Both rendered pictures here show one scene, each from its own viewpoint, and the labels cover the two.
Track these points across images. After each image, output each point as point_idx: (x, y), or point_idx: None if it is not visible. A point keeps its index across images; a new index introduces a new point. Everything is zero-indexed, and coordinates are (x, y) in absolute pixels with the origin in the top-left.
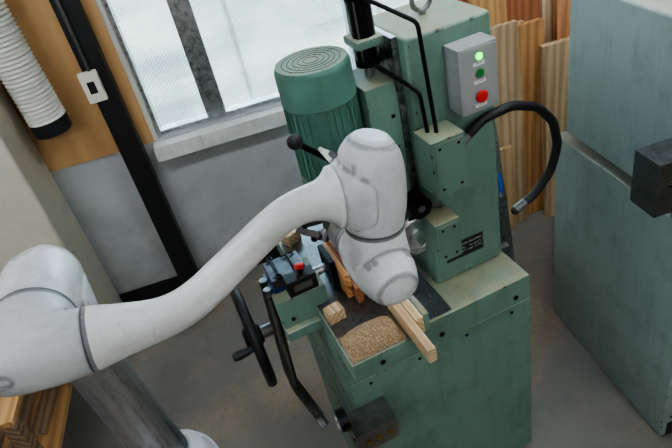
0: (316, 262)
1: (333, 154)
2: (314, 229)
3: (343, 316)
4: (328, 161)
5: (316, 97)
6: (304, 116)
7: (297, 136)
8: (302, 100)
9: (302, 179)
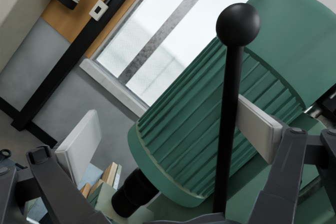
0: (44, 205)
1: (284, 125)
2: (84, 174)
3: None
4: (267, 123)
5: (297, 45)
6: (243, 54)
7: (260, 17)
8: (273, 30)
9: (134, 124)
